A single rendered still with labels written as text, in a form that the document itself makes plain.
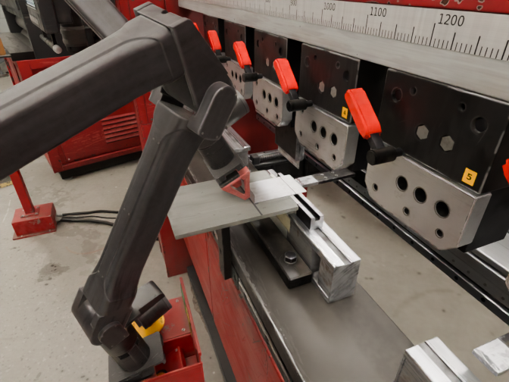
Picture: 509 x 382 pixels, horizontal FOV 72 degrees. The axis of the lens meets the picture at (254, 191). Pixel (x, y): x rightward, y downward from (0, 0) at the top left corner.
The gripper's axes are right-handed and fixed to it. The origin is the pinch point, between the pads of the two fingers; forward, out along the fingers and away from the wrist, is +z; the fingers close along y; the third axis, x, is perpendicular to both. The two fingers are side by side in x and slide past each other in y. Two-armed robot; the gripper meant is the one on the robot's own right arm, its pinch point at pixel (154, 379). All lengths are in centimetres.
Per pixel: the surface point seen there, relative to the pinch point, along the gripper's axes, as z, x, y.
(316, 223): -15.9, 5.4, 42.1
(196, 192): -22.4, 23.2, 22.0
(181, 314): -3.2, 9.3, 8.7
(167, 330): -4.1, 6.3, 5.4
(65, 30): -48, 158, -5
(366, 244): 103, 88, 107
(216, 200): -21.7, 18.6, 25.2
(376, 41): -53, -8, 48
